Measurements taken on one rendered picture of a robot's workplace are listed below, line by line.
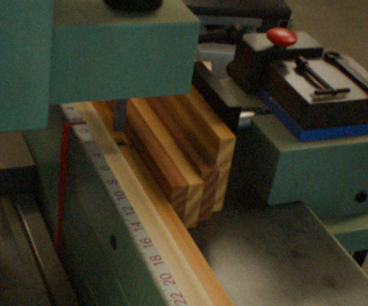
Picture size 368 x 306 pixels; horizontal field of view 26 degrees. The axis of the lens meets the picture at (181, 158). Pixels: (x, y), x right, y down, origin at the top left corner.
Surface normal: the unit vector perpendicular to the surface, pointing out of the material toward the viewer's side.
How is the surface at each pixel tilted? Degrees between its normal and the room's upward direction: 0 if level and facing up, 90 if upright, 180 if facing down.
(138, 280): 90
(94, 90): 90
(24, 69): 90
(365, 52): 0
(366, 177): 90
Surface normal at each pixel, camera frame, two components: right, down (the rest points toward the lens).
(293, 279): 0.14, -0.83
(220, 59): 0.18, 0.55
